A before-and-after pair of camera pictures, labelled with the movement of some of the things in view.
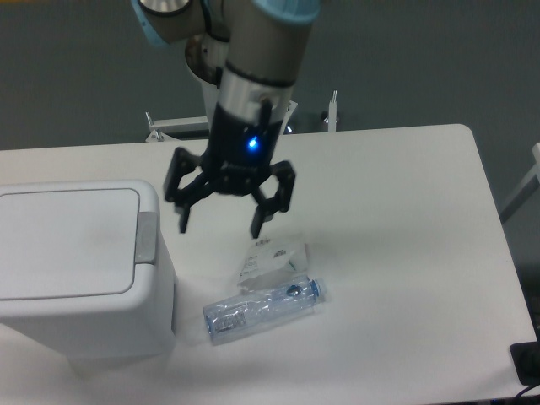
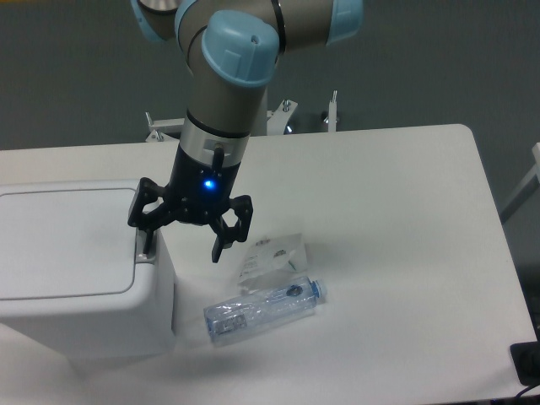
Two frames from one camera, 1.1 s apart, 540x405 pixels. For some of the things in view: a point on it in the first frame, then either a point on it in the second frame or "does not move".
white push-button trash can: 85,267 does not move
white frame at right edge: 531,185 does not move
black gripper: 240,152 to 197,193
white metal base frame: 159,126 does not move
